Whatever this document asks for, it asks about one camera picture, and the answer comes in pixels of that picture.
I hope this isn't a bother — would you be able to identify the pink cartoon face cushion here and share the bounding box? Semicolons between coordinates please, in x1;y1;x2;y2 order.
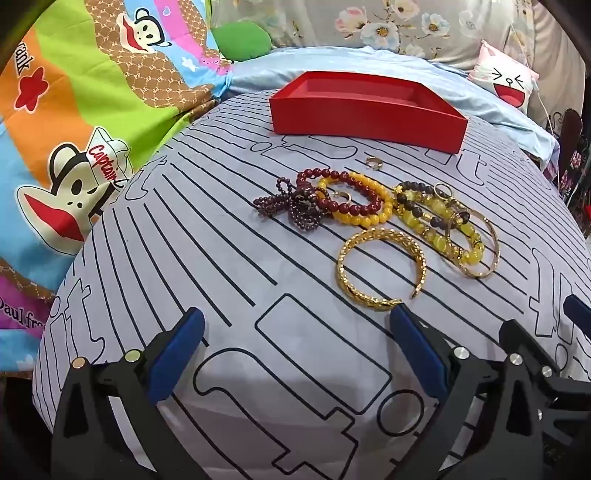
466;39;540;112

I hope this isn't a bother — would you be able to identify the green pillow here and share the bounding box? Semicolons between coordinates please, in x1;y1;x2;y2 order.
211;21;272;63

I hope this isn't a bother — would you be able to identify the amber yellow bead bracelet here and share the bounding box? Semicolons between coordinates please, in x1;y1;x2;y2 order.
318;172;395;228

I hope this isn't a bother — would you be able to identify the thin gold bangle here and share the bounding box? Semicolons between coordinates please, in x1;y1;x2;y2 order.
445;208;502;279

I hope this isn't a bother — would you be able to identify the grey floral sheet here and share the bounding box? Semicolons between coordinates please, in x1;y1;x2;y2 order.
208;0;583;79

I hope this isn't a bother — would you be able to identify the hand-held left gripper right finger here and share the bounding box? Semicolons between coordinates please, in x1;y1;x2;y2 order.
389;304;542;480

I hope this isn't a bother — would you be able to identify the woven gold bangle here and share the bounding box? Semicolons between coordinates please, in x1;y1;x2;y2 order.
337;227;428;311

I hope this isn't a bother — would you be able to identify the striped grey cloth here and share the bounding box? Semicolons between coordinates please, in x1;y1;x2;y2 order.
32;90;591;480

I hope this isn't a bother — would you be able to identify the dark garnet bead bracelet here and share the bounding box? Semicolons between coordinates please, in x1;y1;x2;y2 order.
253;178;324;232

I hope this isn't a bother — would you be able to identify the colourful cartoon monkey blanket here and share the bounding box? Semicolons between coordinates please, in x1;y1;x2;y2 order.
0;0;232;370

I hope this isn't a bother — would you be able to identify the red cardboard box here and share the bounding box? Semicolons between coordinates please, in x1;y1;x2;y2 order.
269;71;469;154

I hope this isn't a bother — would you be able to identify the pale yellow bead bracelet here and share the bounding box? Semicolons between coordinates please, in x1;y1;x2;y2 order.
399;194;485;268

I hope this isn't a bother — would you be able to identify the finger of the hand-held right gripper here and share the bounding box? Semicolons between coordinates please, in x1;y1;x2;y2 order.
563;294;591;340
500;318;591;462

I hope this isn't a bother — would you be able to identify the red bead bracelet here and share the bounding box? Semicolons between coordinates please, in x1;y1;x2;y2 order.
297;168;386;217

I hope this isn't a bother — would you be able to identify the white cable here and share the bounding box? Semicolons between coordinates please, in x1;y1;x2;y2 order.
508;23;561;185

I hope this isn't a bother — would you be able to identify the brown and yellow bead bracelet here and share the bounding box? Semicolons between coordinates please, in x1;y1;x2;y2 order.
392;181;455;232

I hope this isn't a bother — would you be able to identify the light blue pillow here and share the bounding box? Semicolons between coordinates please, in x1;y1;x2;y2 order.
222;45;561;162

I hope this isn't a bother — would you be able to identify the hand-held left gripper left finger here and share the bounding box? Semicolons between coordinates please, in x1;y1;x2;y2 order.
51;307;206;480

